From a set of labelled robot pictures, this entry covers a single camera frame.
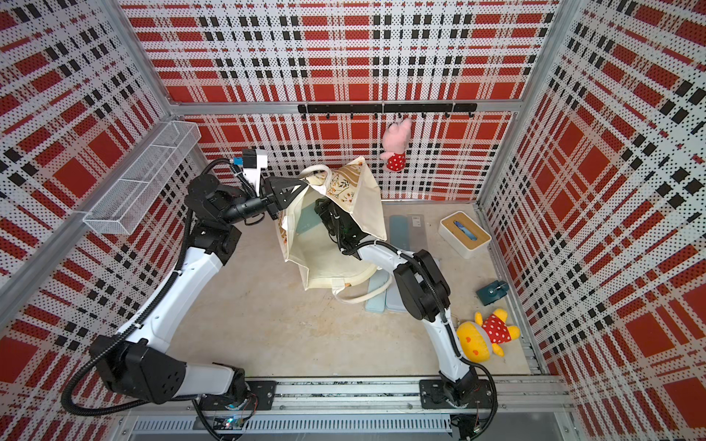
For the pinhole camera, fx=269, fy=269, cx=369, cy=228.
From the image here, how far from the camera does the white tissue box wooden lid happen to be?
3.32ft

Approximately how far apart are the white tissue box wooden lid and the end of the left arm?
2.14ft

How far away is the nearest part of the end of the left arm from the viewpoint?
0.56 m

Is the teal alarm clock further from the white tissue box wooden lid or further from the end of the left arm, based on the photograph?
the end of the left arm
